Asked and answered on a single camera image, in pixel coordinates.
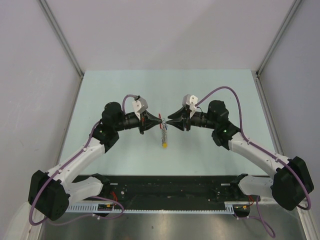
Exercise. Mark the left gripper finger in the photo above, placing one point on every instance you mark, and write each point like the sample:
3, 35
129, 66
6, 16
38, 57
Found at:
150, 125
151, 119

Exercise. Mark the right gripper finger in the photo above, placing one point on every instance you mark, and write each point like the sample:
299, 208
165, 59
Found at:
179, 124
178, 114

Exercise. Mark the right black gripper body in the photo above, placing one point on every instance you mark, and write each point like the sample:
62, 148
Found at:
189, 122

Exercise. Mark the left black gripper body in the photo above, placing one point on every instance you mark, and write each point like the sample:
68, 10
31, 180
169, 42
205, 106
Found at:
142, 123

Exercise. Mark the red handled metal key holder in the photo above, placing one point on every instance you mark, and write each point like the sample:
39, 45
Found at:
164, 129

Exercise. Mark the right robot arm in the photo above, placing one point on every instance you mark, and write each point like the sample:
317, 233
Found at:
290, 182

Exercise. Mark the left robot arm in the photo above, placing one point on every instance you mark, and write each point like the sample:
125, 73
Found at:
53, 191

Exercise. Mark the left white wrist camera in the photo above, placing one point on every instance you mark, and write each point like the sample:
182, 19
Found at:
139, 105

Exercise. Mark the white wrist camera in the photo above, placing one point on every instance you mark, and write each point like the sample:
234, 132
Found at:
189, 102
139, 105

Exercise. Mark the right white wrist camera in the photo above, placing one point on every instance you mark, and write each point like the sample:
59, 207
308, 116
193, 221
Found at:
189, 102

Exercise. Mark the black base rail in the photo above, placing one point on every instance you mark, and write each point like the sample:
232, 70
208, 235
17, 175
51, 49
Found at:
172, 193

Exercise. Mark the right aluminium corner post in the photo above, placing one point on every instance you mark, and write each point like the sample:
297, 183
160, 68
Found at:
294, 8

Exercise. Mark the aluminium corner post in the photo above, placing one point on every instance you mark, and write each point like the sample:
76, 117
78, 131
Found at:
57, 30
294, 8

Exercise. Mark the left aluminium corner post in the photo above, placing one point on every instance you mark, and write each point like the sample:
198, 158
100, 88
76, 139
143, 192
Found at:
57, 30

